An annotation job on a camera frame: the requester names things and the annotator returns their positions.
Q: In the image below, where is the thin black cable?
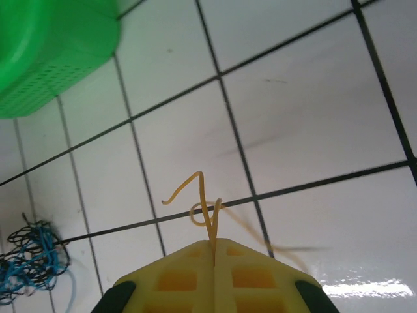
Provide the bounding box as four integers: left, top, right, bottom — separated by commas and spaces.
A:
0, 211, 71, 298

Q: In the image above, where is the green plastic basket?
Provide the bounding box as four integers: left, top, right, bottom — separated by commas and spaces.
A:
0, 0, 122, 119

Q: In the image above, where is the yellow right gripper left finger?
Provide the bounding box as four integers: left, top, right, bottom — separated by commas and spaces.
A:
93, 239, 217, 313

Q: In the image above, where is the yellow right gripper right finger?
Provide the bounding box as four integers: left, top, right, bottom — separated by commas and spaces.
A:
214, 237, 339, 313

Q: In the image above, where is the yellow rubber band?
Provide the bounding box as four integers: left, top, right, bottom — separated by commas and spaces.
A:
162, 171, 322, 273

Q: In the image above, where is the thin blue cable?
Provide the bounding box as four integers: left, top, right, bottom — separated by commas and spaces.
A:
0, 224, 78, 313

